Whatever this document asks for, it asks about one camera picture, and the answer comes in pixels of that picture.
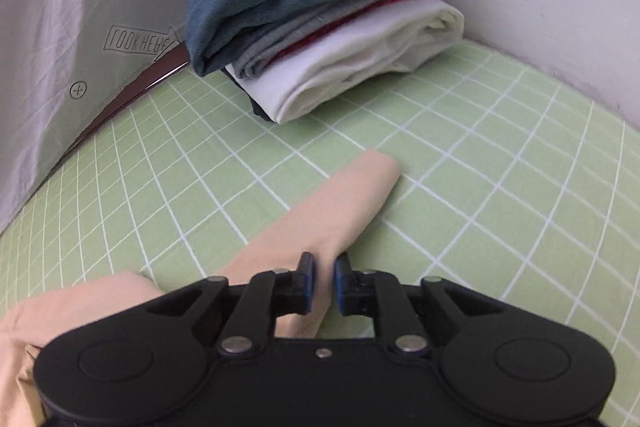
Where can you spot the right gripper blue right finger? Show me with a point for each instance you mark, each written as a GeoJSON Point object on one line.
{"type": "Point", "coordinates": [344, 283]}

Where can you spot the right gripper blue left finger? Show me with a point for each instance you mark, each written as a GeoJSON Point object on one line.
{"type": "Point", "coordinates": [304, 282]}

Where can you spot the beige long-sleeve garment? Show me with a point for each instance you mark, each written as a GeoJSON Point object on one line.
{"type": "Point", "coordinates": [87, 283]}

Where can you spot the folded black garment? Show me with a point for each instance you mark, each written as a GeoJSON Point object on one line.
{"type": "Point", "coordinates": [256, 108]}

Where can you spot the green checkered bed sheet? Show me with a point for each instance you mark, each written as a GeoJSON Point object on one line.
{"type": "Point", "coordinates": [512, 184]}

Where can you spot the folded white garment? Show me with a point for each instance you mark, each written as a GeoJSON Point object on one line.
{"type": "Point", "coordinates": [398, 36]}

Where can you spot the folded grey garment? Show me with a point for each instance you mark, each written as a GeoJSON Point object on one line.
{"type": "Point", "coordinates": [279, 39]}

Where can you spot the grey printed backdrop sheet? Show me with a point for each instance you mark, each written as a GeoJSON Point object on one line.
{"type": "Point", "coordinates": [62, 63]}

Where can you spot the dark wooden bed frame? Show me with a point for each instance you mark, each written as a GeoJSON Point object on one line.
{"type": "Point", "coordinates": [168, 64]}

